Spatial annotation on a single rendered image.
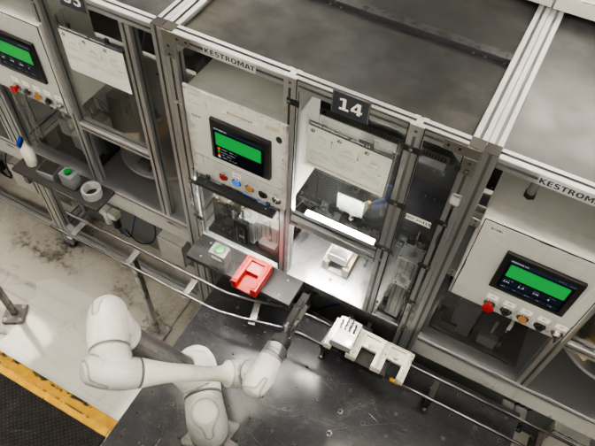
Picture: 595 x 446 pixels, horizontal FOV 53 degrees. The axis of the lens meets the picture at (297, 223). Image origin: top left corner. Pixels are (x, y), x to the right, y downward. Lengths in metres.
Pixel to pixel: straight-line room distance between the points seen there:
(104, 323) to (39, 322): 1.84
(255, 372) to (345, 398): 0.63
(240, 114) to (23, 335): 2.23
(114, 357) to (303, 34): 1.20
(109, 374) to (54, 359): 1.76
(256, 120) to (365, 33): 0.46
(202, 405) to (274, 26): 1.42
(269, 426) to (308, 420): 0.17
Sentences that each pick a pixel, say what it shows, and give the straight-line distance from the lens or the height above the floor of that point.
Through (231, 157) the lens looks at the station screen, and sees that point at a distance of 2.24.
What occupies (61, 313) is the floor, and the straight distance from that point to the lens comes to 3.86.
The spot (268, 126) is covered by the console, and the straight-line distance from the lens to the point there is 2.05.
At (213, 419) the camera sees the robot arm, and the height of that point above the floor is 0.95.
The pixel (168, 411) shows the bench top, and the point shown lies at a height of 0.68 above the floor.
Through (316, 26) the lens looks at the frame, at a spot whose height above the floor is 2.01.
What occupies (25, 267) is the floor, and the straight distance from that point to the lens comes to 4.11.
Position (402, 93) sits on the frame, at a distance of 1.90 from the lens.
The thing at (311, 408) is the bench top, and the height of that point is 0.68.
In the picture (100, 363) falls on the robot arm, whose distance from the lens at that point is 1.99.
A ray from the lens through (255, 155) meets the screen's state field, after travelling 2.15.
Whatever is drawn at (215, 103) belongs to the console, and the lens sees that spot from 2.13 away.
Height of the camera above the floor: 3.23
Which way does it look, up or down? 54 degrees down
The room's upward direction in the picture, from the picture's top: 4 degrees clockwise
